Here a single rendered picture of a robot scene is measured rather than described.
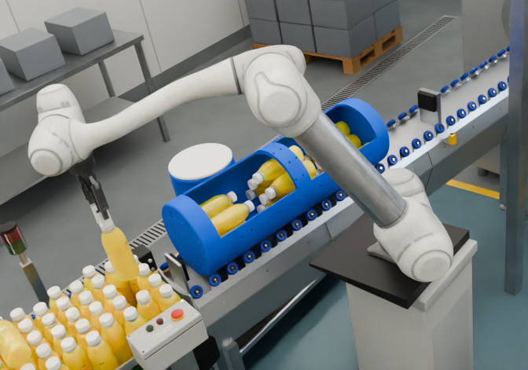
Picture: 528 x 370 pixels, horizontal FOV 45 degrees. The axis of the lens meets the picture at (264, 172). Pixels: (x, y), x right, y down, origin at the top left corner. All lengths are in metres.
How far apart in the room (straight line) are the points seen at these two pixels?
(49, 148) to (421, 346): 1.26
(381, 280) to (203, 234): 0.57
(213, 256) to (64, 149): 0.72
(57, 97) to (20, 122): 3.80
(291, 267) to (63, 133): 1.09
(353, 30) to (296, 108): 4.16
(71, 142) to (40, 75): 3.10
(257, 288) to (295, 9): 3.87
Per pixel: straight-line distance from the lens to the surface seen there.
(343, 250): 2.11
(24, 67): 4.61
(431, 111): 2.85
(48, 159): 1.55
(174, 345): 1.88
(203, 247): 2.06
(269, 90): 1.43
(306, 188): 2.24
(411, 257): 1.71
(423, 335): 2.06
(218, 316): 2.23
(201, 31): 6.44
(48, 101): 1.70
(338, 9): 5.51
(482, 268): 3.53
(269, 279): 2.30
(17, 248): 2.30
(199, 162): 2.70
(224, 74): 1.65
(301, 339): 3.24
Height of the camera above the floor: 2.37
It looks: 32 degrees down
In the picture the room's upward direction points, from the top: 13 degrees counter-clockwise
